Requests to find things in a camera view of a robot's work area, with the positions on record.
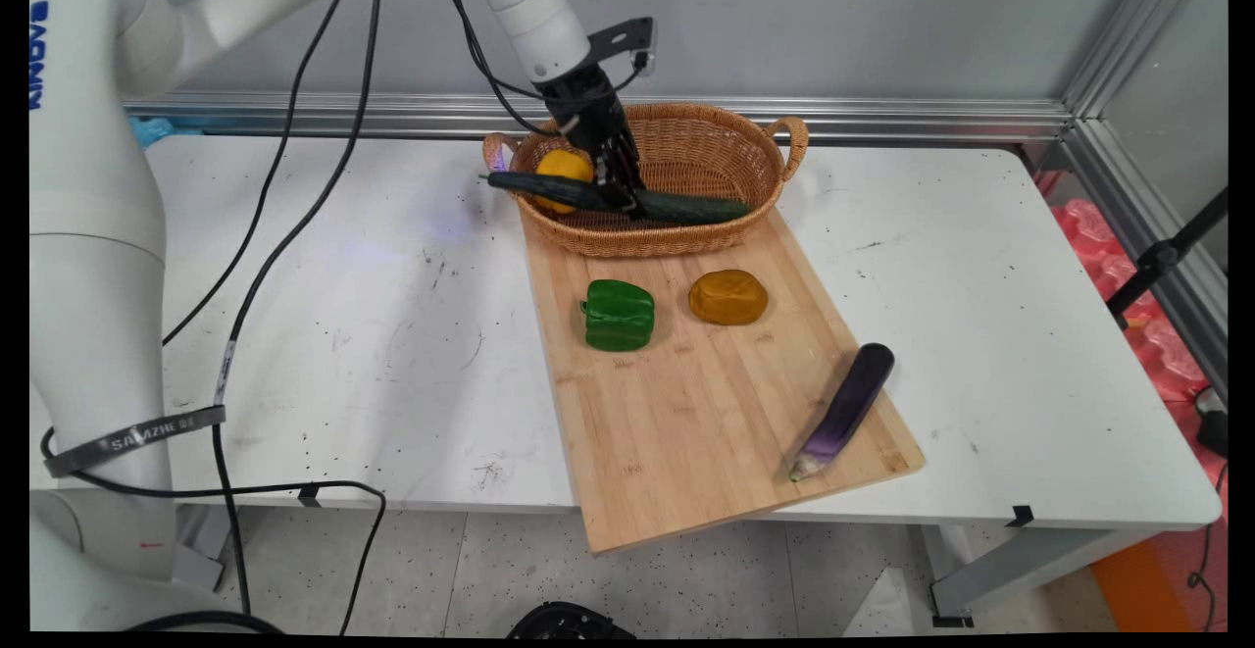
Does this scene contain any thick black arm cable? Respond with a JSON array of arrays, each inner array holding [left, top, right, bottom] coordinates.
[[211, 0, 395, 620]]

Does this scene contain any orange-brown toy potato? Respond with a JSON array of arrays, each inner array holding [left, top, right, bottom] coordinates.
[[688, 269, 771, 327]]

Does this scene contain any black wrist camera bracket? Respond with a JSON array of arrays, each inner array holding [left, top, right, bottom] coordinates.
[[586, 17, 658, 78]]

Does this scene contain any yellow toy bell pepper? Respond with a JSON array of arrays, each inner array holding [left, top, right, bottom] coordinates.
[[532, 148, 597, 216]]

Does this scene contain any grey metal table leg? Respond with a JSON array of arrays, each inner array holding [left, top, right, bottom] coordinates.
[[920, 524, 1163, 629], [172, 503, 241, 595]]

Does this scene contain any dark green toy cucumber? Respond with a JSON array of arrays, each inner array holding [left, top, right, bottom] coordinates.
[[484, 171, 753, 226]]

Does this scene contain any slanted aluminium frame rail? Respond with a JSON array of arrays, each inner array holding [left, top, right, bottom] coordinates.
[[1061, 119, 1229, 404]]

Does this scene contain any purple toy eggplant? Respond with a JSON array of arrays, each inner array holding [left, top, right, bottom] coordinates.
[[789, 342, 897, 483]]

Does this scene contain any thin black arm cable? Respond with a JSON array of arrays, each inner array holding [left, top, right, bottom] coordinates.
[[160, 0, 385, 348]]

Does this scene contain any black tripod pole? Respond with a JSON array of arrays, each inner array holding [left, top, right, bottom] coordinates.
[[1106, 187, 1229, 327]]

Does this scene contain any vertical aluminium frame post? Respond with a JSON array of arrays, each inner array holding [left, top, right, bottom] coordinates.
[[1062, 0, 1195, 122]]

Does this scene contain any grey velcro cable strap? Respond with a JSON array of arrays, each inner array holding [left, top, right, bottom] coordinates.
[[43, 404, 228, 479]]

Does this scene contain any horizontal aluminium frame rail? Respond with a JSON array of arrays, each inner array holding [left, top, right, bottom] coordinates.
[[123, 89, 1078, 147]]

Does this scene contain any black device with grey top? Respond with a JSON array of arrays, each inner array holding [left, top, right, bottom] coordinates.
[[1192, 388, 1229, 460]]

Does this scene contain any black looping floor cable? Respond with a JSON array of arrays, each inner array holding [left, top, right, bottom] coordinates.
[[39, 427, 388, 637]]

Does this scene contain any bamboo cutting board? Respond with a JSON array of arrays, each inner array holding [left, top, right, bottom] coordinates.
[[520, 207, 928, 555]]

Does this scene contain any blue bubble wrap sheet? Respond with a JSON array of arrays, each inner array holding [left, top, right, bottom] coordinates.
[[125, 115, 207, 149]]

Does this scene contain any green toy bell pepper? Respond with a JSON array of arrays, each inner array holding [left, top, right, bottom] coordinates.
[[579, 278, 657, 353]]

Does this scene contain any thin black floor cable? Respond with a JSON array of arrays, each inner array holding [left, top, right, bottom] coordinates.
[[1184, 460, 1229, 631]]

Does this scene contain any woven wicker basket with handles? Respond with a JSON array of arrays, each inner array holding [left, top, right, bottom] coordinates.
[[480, 102, 811, 259]]

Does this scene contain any orange floor panel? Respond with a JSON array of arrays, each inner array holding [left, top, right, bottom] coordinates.
[[1088, 528, 1229, 634]]

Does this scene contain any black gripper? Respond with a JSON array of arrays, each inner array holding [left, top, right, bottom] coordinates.
[[535, 62, 650, 220]]

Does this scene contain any black round floor object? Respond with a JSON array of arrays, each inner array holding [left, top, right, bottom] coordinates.
[[506, 601, 638, 639]]

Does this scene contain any pink bubble wrap sheet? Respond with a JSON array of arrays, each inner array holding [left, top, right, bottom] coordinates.
[[1029, 170, 1229, 433]]

